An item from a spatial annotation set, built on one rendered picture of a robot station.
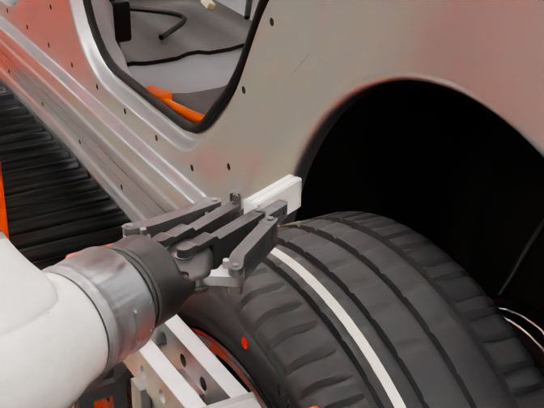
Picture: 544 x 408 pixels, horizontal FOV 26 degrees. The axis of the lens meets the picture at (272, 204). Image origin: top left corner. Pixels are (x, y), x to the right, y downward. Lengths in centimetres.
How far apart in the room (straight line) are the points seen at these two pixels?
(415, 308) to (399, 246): 10
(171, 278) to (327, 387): 19
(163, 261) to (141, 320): 5
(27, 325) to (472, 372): 44
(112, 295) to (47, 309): 6
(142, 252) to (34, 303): 12
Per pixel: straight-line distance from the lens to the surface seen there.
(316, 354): 105
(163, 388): 109
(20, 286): 83
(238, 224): 100
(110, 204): 338
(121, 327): 87
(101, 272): 88
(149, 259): 91
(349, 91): 139
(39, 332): 82
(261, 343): 107
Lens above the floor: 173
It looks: 26 degrees down
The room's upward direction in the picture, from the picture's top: straight up
